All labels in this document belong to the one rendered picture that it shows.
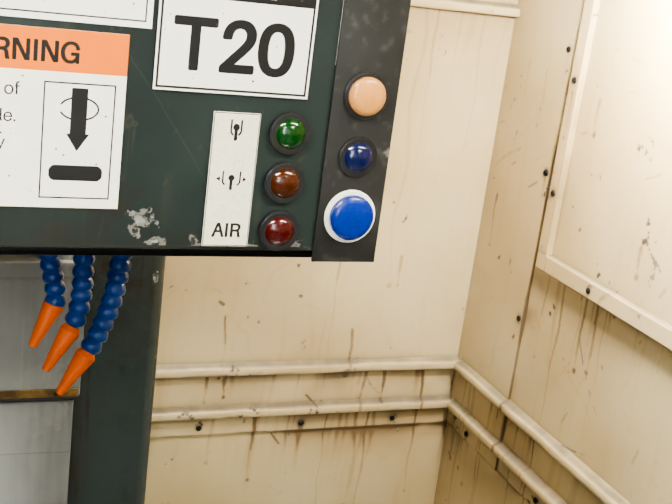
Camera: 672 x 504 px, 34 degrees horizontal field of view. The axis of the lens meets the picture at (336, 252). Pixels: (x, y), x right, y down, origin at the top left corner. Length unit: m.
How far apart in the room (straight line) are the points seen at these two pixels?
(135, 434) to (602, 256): 0.73
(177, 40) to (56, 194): 0.12
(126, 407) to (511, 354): 0.72
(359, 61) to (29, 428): 0.86
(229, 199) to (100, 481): 0.89
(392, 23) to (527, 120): 1.19
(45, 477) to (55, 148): 0.86
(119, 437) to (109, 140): 0.89
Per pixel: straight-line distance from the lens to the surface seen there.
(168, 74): 0.67
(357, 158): 0.71
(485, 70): 1.93
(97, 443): 1.51
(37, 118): 0.66
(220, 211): 0.69
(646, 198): 1.60
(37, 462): 1.47
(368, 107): 0.70
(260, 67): 0.68
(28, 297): 1.36
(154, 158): 0.68
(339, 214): 0.71
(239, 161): 0.69
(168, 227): 0.69
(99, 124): 0.66
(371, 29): 0.70
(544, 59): 1.85
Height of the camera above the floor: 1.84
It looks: 16 degrees down
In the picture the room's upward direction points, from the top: 8 degrees clockwise
